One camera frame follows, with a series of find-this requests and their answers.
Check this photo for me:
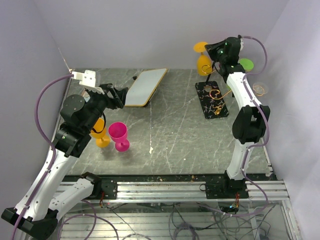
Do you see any gold black wine glass rack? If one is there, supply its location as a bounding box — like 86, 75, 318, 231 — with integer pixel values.
194, 63, 267, 120

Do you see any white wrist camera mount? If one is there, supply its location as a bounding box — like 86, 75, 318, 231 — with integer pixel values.
71, 70, 105, 95
238, 35, 244, 52

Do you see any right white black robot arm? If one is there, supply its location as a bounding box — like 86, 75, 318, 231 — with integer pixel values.
200, 35, 271, 198

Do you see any pink wine glass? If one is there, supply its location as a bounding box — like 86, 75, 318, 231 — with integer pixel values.
108, 122, 130, 152

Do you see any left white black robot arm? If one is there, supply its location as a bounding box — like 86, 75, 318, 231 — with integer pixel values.
1, 83, 129, 240

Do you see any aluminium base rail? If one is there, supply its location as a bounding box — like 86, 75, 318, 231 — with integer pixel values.
102, 174, 290, 203

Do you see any floor cable bundle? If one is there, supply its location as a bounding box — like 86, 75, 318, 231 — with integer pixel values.
82, 199, 273, 240

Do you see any clear wine glass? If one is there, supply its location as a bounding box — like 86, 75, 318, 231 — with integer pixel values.
252, 82, 269, 97

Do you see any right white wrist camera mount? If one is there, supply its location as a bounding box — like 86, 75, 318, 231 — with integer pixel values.
238, 35, 244, 52

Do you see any yellow wine glass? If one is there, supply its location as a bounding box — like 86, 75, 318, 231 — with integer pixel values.
193, 41, 213, 76
90, 118, 111, 148

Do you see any green wine glass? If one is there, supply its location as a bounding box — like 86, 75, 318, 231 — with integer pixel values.
223, 58, 254, 83

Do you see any orange picture book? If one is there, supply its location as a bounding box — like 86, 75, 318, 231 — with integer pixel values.
81, 90, 90, 101

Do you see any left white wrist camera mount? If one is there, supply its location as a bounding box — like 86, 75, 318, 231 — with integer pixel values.
71, 70, 105, 95

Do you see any yellow framed whiteboard tablet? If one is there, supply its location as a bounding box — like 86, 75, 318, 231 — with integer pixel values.
125, 68, 168, 107

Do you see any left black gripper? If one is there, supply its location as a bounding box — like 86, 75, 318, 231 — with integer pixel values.
82, 82, 128, 132

